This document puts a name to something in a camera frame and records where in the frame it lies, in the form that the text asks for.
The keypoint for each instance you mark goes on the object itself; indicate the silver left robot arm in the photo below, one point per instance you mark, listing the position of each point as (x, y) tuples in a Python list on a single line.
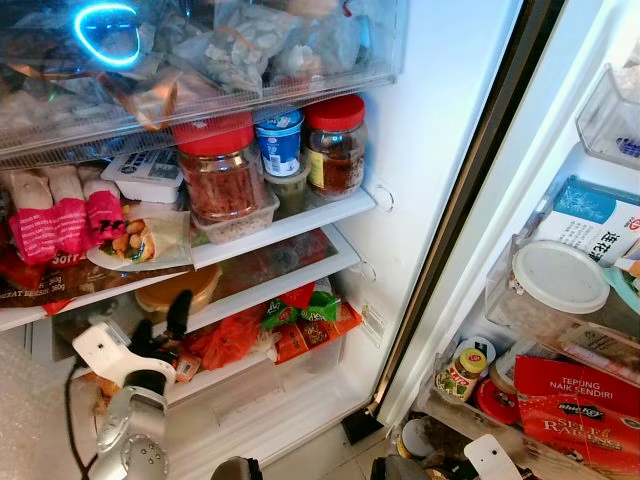
[(132, 435)]

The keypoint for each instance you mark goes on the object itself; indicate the black fridge foot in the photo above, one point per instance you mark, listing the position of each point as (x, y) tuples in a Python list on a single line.
[(365, 427)]

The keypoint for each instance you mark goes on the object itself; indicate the white-edged glass fridge shelf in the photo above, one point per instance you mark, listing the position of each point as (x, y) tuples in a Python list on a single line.
[(320, 215), (300, 275)]

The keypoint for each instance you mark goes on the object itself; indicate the clear plastic fridge drawer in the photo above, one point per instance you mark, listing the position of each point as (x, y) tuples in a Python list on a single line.
[(60, 100)]

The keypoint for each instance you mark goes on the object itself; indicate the fridge door white inside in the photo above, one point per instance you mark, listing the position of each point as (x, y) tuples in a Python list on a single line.
[(600, 30)]

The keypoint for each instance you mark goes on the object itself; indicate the small orange packet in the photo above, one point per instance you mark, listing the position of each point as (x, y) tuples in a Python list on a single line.
[(186, 368)]

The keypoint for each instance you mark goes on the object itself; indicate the dark tin can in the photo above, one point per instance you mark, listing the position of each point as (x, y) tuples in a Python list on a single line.
[(418, 438)]

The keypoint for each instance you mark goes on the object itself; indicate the grey robot right leg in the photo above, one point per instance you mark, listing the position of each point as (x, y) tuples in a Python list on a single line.
[(397, 470)]

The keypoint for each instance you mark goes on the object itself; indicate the grey robot leg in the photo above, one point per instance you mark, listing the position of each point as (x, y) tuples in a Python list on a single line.
[(397, 470), (237, 470)]

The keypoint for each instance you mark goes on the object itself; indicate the orange net bag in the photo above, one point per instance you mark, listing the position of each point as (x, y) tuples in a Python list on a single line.
[(228, 340)]

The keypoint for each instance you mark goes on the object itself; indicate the round red lid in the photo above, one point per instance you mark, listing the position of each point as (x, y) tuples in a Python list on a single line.
[(495, 402)]

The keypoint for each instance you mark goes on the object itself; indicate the filled tortilla wrap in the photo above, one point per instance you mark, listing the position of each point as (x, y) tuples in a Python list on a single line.
[(140, 240)]

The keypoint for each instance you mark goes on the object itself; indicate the yellow-lid glass jar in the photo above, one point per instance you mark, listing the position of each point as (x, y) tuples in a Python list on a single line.
[(462, 375)]

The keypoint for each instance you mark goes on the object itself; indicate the red printed food package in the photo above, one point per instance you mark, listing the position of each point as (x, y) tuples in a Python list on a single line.
[(50, 285)]

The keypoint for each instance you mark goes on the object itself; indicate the clear plastic food box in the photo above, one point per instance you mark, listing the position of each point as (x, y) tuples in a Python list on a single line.
[(240, 228)]

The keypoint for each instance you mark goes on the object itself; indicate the flat dark red package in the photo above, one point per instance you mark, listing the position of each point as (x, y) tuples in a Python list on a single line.
[(280, 258)]

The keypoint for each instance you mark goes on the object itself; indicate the clear crisper drawer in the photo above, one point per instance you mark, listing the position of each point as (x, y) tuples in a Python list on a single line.
[(260, 410)]

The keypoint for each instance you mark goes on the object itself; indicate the green and red snack pack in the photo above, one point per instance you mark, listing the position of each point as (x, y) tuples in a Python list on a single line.
[(300, 305)]

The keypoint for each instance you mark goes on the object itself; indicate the blue and white can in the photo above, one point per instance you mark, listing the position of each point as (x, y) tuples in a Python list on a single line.
[(481, 347)]

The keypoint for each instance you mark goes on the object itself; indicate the teal plate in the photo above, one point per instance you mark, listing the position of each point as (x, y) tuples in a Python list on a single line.
[(625, 290)]

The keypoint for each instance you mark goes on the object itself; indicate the pink wrapped sausage pack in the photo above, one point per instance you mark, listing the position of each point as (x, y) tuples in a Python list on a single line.
[(68, 215), (30, 225), (103, 210)]

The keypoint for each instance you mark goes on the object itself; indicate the grey robot left leg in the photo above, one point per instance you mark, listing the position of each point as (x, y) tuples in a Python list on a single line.
[(237, 470)]

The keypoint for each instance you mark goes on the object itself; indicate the large red-lid clear jar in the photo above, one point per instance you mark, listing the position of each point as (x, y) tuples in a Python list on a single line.
[(220, 180)]

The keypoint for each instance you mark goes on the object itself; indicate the orange snack package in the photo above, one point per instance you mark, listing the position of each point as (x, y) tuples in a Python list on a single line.
[(320, 335)]

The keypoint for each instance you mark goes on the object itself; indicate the red self raising flour bag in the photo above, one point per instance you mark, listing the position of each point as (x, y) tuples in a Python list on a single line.
[(580, 415)]

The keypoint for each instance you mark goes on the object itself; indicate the white tray pack dark label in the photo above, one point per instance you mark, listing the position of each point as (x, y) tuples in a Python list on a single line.
[(145, 175)]

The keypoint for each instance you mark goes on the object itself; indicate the dark green jar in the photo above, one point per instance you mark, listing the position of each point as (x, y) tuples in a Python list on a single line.
[(290, 192)]

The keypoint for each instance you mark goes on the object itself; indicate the round white-lid container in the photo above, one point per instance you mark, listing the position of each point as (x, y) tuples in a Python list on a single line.
[(560, 277)]

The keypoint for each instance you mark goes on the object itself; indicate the blue and white yogurt cup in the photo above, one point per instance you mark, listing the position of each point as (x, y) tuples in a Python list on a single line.
[(280, 145)]

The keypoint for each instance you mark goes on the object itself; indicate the white and blue carton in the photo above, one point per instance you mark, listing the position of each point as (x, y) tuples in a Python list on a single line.
[(585, 205)]

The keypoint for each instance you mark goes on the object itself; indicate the orange frozen food bag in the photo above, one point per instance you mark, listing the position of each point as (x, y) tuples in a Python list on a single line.
[(150, 100)]

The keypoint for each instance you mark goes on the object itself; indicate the small red-lid clear jar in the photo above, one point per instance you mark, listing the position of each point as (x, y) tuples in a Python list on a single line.
[(335, 150)]

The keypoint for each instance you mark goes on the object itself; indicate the clear door bin blue label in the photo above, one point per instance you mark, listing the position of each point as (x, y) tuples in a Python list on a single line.
[(610, 125)]

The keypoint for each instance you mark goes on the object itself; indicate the clear bag of dumplings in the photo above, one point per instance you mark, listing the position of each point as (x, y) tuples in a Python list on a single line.
[(240, 50)]

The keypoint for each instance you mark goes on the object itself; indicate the clear bag of frozen food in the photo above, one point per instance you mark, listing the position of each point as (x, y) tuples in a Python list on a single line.
[(325, 45)]

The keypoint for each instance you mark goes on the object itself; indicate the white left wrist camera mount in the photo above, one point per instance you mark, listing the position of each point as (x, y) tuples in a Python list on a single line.
[(105, 350)]

